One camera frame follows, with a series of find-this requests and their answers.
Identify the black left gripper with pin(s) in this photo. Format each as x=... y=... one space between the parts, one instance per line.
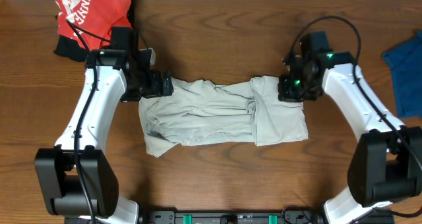
x=154 y=89

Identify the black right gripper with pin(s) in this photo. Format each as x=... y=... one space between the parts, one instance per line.
x=285 y=94

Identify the beige t-shirt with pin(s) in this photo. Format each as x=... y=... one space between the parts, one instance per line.
x=203 y=113

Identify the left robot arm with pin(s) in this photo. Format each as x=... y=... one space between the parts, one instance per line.
x=75 y=177

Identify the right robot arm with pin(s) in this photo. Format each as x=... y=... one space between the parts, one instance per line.
x=386 y=165

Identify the black folded garment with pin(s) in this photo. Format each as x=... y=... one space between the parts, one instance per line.
x=70 y=49

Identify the red printed t-shirt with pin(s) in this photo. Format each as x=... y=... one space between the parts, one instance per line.
x=93 y=19

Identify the blue t-shirt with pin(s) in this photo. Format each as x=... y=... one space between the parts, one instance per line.
x=404 y=62

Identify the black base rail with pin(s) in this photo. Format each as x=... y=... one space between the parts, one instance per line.
x=286 y=216

